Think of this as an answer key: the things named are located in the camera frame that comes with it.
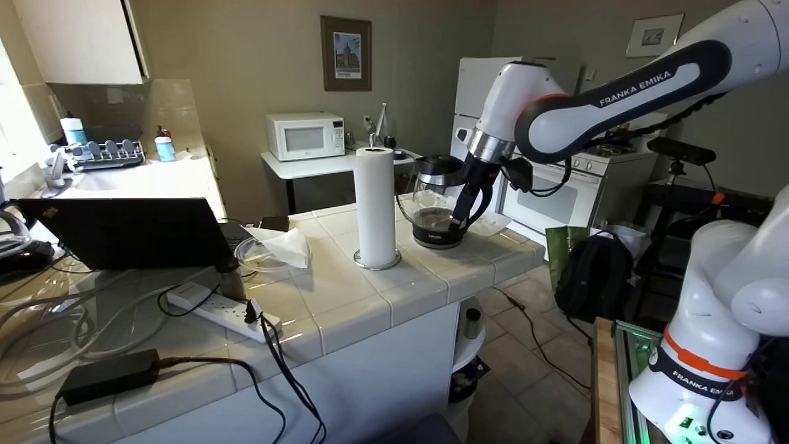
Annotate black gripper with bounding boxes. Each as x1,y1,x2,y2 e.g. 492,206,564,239
450,158,506,235

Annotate white paper towel roll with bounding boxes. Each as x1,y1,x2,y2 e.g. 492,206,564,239
349,130,405,273
353,146,400,269

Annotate black tripod stand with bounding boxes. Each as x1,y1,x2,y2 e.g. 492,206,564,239
643,133,730,249

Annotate glass electric kettle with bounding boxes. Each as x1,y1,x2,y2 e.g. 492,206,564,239
397,153,497,249

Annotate white stove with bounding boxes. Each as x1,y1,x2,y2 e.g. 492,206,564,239
497,135,660,248

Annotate green bag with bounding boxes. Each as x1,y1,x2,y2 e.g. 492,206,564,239
543,224,597,291

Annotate slim clear bottle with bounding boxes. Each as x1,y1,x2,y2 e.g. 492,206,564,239
372,101,397,151

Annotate black backpack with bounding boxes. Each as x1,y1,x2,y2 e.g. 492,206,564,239
554,229,635,325

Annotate white table black legs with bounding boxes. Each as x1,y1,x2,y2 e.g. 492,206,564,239
259,148,423,217

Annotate white microwave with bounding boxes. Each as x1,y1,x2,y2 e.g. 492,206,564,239
263,111,349,164

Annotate white paper napkin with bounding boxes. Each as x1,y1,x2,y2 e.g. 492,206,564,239
242,224,314,273

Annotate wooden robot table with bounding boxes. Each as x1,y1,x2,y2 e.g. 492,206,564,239
590,315,664,444

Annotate white power strip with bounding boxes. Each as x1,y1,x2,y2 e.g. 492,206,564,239
164,282,284,346

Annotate blue bottle red cap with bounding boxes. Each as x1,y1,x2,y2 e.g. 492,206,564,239
153,124,180,166

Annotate black laptop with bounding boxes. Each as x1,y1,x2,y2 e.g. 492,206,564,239
14,195,254,273

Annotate blue dish rack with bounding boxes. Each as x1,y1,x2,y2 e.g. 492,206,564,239
46,135,151,175

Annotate black power adapter brick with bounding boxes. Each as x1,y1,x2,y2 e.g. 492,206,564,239
58,347,163,407

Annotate white blue soap bottle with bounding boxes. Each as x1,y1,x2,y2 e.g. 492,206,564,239
56,113,90,151

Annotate white upper cabinet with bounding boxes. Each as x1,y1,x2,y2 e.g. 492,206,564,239
9,0,153,86

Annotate black floor cable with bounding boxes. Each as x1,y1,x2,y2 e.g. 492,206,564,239
490,286,597,396

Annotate dark framed wall picture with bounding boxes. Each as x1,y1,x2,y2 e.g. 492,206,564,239
319,12,374,95

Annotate black power strip cable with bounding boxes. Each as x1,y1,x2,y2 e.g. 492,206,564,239
156,280,331,444

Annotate light framed wall picture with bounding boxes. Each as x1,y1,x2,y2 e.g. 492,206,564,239
624,12,686,63

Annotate black adapter cable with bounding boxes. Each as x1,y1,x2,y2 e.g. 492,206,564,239
46,352,291,444

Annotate white cable bundle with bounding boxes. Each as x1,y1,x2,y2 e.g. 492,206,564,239
0,267,212,389

